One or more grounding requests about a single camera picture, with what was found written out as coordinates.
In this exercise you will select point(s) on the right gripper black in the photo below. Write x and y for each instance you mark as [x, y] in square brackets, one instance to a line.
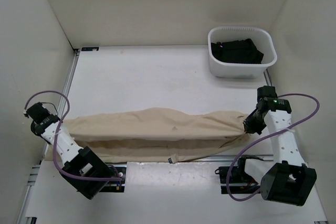
[250, 127]

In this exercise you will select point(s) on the beige trousers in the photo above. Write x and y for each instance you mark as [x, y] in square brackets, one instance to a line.
[158, 135]

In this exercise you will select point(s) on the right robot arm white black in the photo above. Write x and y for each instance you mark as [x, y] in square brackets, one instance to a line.
[289, 180]

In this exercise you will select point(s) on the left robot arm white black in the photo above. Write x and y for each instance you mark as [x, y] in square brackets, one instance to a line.
[81, 167]

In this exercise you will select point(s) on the black trousers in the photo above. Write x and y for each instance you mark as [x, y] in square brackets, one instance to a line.
[237, 51]

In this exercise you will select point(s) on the white plastic basket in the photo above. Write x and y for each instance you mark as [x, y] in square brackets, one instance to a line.
[261, 39]

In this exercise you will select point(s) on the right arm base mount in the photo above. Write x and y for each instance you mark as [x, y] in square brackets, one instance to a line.
[239, 183]

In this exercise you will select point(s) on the black corner bracket label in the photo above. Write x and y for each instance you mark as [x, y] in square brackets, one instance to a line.
[89, 48]

